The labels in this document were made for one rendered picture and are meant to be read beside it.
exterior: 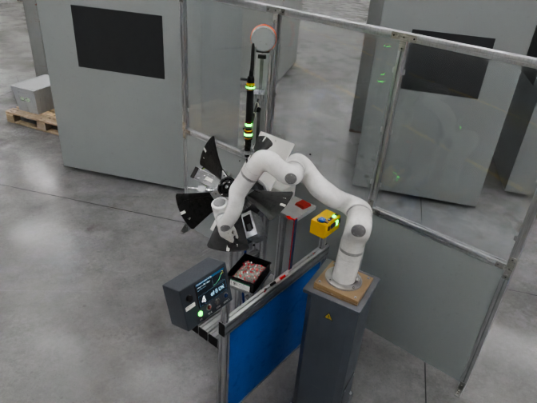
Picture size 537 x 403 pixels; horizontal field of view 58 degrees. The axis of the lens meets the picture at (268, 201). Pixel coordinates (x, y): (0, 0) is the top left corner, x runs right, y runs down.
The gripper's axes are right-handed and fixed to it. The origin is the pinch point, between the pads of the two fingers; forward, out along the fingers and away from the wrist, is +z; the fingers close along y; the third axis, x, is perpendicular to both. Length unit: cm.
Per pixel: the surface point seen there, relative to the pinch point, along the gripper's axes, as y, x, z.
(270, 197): -6.4, -29.3, -14.2
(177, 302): -30, 55, -38
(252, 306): -29.7, 18.8, 10.6
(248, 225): 2.0, -17.2, 2.6
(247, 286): -18.6, 10.5, 12.0
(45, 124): 420, -85, 123
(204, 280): -32, 41, -39
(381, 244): -49, -79, 48
